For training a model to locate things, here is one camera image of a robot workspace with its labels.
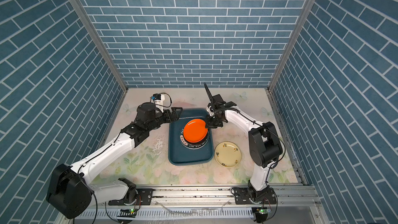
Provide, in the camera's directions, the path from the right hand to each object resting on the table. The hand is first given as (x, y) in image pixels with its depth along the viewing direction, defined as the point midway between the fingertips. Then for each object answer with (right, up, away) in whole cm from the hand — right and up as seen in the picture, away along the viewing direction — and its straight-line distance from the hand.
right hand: (204, 124), depth 90 cm
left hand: (-14, +9, -10) cm, 20 cm away
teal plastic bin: (-13, -15, -3) cm, 20 cm away
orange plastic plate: (-6, -4, +1) cm, 7 cm away
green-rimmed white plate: (-6, -12, -2) cm, 13 cm away
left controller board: (-36, -39, -17) cm, 56 cm away
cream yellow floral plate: (+13, -16, -3) cm, 21 cm away
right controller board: (+27, -38, -18) cm, 50 cm away
